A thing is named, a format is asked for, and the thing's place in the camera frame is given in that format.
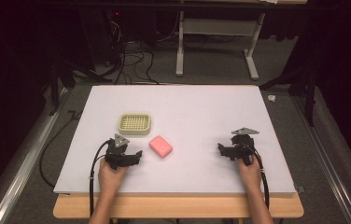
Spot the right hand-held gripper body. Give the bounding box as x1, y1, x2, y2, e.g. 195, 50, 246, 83
226, 126, 260, 166

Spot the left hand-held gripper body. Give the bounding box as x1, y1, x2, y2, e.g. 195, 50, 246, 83
104, 133, 138, 171

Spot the person's left hand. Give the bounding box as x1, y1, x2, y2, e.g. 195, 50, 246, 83
97, 158, 129, 194

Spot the person's right hand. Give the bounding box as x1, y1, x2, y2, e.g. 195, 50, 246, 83
236, 154, 263, 193

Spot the pink soap bar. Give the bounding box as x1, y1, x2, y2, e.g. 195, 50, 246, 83
148, 134, 174, 159

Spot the pale yellow soap dish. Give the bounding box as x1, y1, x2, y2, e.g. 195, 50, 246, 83
118, 113, 152, 136

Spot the white table board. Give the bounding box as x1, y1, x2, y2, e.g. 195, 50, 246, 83
53, 84, 297, 196

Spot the wooden table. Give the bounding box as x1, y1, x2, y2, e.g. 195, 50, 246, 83
52, 191, 305, 219

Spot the black metal stand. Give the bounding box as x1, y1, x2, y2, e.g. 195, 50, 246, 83
259, 59, 318, 128
48, 57, 114, 117

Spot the black computer tower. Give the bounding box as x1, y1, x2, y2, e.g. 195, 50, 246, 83
79, 8, 125, 64

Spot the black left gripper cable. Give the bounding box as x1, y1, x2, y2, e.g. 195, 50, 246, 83
89, 138, 113, 218

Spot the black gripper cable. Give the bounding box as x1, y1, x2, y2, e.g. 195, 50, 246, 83
248, 143, 271, 210
89, 138, 113, 218

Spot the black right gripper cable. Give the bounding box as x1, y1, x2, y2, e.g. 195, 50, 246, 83
248, 143, 271, 210

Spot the black floor cable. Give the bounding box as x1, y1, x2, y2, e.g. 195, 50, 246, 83
38, 109, 83, 189

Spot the metal floor rail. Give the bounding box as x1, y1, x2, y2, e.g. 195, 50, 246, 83
0, 88, 73, 224
290, 95, 351, 224

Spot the tangle of black cables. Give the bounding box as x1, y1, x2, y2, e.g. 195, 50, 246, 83
104, 20, 181, 86

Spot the white metal desk frame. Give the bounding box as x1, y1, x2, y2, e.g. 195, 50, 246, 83
175, 10, 267, 81

